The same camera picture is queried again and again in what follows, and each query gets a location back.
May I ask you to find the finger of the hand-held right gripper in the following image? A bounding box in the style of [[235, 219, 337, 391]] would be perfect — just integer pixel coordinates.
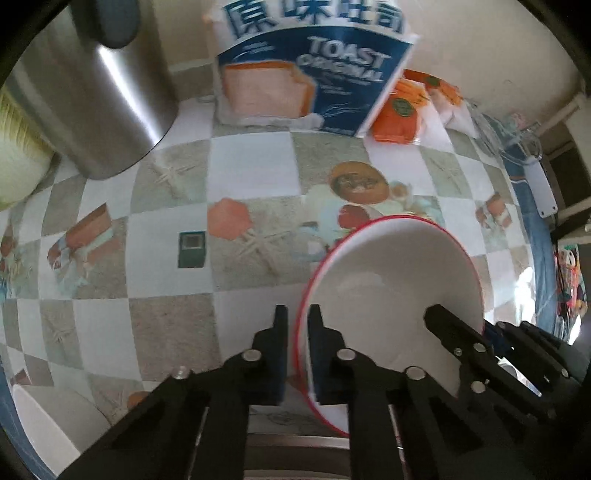
[[484, 320, 583, 409], [424, 305, 557, 432]]

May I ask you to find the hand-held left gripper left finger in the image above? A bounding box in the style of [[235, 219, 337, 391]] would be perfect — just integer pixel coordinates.
[[58, 305, 289, 480]]

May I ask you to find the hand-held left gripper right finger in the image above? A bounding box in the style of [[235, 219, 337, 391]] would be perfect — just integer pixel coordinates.
[[307, 305, 511, 480]]

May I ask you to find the red rim strawberry bowl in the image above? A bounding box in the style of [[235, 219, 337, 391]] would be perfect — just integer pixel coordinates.
[[295, 215, 486, 438]]

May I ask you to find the white deep bowl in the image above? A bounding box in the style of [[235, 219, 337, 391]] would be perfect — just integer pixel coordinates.
[[11, 383, 112, 462]]

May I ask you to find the colourful toy pile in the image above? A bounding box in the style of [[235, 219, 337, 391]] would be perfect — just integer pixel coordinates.
[[554, 244, 583, 343]]

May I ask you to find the white power strip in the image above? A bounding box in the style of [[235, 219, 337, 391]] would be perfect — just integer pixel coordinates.
[[523, 161, 558, 217]]

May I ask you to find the white snack packet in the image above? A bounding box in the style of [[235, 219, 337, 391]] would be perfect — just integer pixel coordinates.
[[429, 92, 483, 137]]

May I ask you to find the toast bread bag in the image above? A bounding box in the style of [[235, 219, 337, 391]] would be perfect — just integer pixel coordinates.
[[203, 0, 419, 138]]

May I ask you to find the stainless steel thermos jug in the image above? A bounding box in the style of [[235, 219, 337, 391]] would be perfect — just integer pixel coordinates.
[[0, 0, 181, 181]]

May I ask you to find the napa cabbage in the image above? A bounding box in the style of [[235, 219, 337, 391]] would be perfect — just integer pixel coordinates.
[[0, 88, 58, 213]]

